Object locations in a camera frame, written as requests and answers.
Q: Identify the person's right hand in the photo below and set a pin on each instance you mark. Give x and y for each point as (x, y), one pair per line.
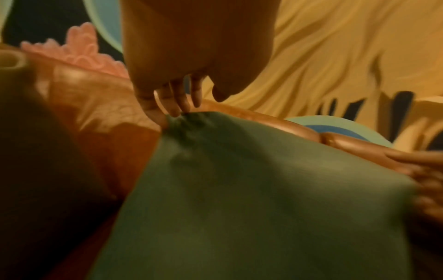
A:
(418, 166)

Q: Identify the brown leather sofa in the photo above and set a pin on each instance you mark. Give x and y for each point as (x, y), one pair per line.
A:
(114, 131)

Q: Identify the teal cushion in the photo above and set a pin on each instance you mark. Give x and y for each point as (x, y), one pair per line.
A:
(263, 205)

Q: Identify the grey cushion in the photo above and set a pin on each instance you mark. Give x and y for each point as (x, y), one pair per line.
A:
(45, 177)

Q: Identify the person's left hand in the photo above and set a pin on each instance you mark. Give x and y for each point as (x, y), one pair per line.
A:
(193, 49)

